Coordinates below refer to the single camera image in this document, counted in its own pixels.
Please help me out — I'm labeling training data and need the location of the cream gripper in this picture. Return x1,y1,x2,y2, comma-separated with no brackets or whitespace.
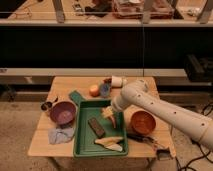
101,106,117,129

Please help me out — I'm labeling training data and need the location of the dark brown eraser block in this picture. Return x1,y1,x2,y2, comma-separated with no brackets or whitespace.
88,118,105,138

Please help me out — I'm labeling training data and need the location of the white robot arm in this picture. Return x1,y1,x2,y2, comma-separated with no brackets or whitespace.
102,80,213,151

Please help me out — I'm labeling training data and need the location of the orange red bowl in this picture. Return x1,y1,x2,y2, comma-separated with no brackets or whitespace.
130,111,156,135

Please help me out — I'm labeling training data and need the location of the purple bowl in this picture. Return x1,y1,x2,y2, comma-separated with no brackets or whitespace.
50,101,76,125

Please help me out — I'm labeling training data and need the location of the green plastic tray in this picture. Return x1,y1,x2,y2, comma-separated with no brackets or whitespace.
69,91,128,157

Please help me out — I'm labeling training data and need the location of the blue grey round object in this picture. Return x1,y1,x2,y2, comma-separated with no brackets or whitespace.
99,83,111,98

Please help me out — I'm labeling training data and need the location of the orange fruit toy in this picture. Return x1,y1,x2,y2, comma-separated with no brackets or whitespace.
89,85,100,97

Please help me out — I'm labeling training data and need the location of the white cup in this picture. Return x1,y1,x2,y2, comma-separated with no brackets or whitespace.
111,76,127,88

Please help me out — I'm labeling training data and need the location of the wooden table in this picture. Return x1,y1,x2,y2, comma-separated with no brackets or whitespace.
27,76,177,171

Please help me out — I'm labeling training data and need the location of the grey blue cloth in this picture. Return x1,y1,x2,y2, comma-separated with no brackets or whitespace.
48,127,75,145

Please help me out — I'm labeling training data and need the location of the black box on right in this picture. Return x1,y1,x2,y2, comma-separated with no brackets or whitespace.
184,55,213,82

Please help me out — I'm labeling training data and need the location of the black brush with handle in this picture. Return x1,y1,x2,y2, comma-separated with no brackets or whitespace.
127,133,172,160

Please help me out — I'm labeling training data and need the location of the black floor cable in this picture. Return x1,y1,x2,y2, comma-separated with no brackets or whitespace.
175,101,213,171

